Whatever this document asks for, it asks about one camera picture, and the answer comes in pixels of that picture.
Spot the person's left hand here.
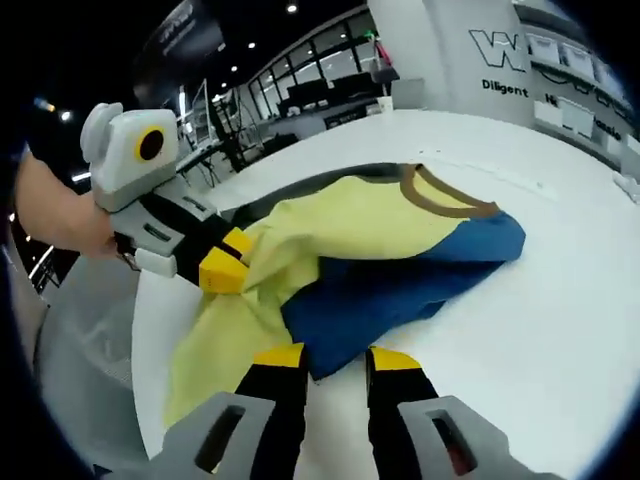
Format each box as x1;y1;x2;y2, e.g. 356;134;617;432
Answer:
52;187;124;262

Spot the clear acrylic frame stand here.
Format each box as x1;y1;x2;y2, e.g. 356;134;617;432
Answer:
182;78;224;154

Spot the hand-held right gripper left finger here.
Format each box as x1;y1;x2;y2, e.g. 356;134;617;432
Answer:
149;342;310;480

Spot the black computer monitor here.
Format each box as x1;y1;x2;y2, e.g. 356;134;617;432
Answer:
331;74;377;99
284;81;332;105

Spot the pink hanging object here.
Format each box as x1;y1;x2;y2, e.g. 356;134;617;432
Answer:
373;37;396;84

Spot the office chair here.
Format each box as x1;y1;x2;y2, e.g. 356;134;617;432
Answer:
391;77;426;110

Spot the metal shelf rack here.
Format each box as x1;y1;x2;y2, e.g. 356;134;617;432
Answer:
527;27;639;169

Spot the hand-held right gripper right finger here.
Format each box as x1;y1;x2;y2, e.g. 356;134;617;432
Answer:
364;344;512;480

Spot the black tripod stand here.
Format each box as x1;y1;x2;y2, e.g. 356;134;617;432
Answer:
209;89;264;174

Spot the yellow blue grey garment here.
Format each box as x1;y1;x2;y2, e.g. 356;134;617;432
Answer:
162;162;530;430

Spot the black hanging banner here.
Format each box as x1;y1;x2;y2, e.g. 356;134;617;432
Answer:
134;0;226;71

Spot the row of white storage bins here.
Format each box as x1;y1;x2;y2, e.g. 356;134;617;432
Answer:
530;34;636;161

